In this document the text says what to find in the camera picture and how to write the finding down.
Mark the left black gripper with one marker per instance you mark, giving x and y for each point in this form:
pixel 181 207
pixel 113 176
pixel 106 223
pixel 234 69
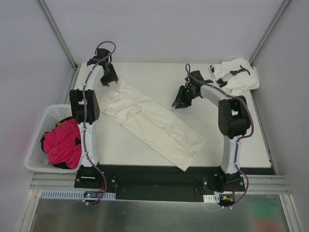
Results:
pixel 107 73

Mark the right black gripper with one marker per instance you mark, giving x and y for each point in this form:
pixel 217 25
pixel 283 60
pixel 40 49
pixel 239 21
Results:
pixel 184 93

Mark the cream white t shirt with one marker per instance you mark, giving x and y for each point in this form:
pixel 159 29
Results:
pixel 151 123

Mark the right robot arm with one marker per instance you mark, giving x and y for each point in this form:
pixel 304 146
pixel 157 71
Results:
pixel 234 121

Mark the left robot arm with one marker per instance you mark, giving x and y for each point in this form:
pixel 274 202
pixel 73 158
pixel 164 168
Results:
pixel 85 106

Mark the white black printed t shirt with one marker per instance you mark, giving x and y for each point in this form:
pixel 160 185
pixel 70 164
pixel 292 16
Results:
pixel 235 77

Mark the pink red t shirt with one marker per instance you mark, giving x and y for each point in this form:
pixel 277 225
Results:
pixel 62 145

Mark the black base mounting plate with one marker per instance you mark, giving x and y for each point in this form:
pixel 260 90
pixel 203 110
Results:
pixel 158 183

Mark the white plastic laundry basket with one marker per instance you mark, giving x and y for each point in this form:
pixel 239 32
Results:
pixel 56 145

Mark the left aluminium frame post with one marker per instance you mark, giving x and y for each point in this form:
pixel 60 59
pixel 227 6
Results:
pixel 57 33

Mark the aluminium frame post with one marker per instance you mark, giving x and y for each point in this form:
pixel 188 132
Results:
pixel 273 23
pixel 57 33

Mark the right white cable duct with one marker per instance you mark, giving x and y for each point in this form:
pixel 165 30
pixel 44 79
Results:
pixel 215 198

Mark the white cable duct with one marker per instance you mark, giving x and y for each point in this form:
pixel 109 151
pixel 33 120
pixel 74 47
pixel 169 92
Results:
pixel 76 195
pixel 215 198

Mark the left white cable duct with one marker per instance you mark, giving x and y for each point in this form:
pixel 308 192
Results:
pixel 76 195

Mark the right aluminium frame post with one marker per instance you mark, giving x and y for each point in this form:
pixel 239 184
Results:
pixel 273 23

